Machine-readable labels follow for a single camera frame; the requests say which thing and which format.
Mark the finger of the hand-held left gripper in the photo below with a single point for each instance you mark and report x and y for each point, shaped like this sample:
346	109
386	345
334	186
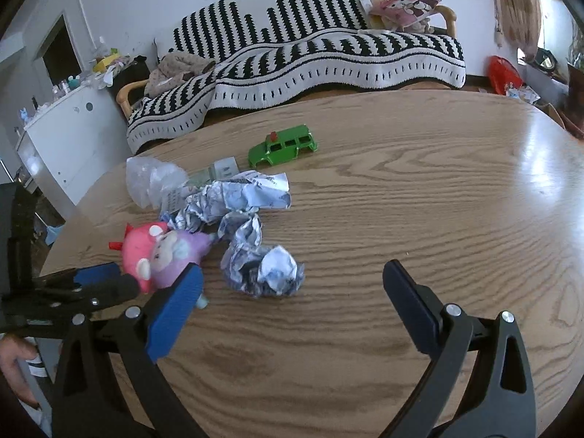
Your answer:
109	289
98	273

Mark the dark side table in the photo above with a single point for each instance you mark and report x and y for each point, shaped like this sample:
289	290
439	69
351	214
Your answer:
134	75

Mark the crumpled printed paper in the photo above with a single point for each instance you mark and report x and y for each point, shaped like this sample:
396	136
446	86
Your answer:
237	196
273	269

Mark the blue dustpan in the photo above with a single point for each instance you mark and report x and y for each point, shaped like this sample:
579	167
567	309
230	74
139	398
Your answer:
54	233

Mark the potted plant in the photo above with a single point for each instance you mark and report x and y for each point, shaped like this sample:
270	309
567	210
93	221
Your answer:
576	100

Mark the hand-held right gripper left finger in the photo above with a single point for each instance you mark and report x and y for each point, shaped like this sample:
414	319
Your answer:
175	315

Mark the brown patterned curtain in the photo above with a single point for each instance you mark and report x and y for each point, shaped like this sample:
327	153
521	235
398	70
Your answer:
518	9

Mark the rattan sofa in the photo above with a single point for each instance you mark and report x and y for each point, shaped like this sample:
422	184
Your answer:
130	93

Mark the row of small bottles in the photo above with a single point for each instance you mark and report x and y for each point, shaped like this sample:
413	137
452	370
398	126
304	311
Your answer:
68	85

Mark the person's left hand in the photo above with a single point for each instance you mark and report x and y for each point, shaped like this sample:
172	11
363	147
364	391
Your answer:
16	365

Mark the black and white striped blanket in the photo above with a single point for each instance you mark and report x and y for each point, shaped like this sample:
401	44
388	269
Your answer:
319	54

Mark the scattered paper scraps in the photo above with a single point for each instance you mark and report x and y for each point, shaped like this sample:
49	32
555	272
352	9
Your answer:
524	93

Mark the white cabinet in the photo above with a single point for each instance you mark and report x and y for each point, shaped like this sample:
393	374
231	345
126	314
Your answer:
73	141

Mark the brown cloth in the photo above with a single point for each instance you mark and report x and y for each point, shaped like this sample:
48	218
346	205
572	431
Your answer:
175	73

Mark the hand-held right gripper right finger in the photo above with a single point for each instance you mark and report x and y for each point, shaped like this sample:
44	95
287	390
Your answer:
413	308

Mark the yellow box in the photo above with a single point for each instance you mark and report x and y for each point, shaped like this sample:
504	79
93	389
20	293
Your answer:
106	63

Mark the small grey packet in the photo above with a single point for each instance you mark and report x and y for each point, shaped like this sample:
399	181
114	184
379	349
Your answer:
224	167

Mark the green toy car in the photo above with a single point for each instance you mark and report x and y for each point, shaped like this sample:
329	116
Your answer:
283	146

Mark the clear plastic bag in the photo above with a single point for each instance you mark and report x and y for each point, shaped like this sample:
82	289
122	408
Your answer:
148	180

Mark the purple toy figure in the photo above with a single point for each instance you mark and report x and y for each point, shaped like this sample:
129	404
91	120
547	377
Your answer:
180	248

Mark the red bag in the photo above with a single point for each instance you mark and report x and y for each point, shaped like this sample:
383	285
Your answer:
502	75

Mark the pink printed pillow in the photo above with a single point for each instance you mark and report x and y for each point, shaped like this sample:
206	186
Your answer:
404	11

